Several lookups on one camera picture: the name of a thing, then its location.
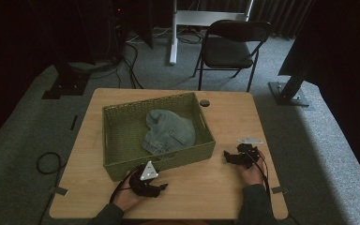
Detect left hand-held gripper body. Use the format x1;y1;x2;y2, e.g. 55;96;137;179
128;160;160;199

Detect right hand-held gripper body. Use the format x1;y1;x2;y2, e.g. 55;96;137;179
235;135;264;170

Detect green woven basket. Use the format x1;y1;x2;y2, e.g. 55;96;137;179
101;91;217;183

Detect light blue denim pants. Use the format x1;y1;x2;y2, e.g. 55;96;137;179
142;108;197;156

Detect person's right hand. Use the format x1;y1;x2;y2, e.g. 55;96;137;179
237;151;267;187

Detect person's left hand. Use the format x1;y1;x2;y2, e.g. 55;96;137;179
112;182;146;214

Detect grey tape piece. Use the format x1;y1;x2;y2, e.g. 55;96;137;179
48;186;69;197
270;186;290;196

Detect black folding chair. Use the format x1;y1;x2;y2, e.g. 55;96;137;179
192;19;274;93

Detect black stand with square base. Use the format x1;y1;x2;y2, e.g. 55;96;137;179
41;60;92;100

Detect dark pleated curtain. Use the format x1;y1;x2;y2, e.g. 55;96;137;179
249;0;314;40

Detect dark equipment with red light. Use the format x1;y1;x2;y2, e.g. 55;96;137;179
104;0;129;62

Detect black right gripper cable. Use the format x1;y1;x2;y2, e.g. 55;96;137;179
247;149;276;218

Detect black stand with slanted post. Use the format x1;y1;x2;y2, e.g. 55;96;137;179
267;69;311;108

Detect black looped floor cable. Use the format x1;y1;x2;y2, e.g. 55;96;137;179
36;151;68;176

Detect bundle of black floor cables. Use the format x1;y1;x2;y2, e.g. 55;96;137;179
88;38;144;90

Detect white desk frame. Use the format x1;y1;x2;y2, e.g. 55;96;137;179
168;0;254;66

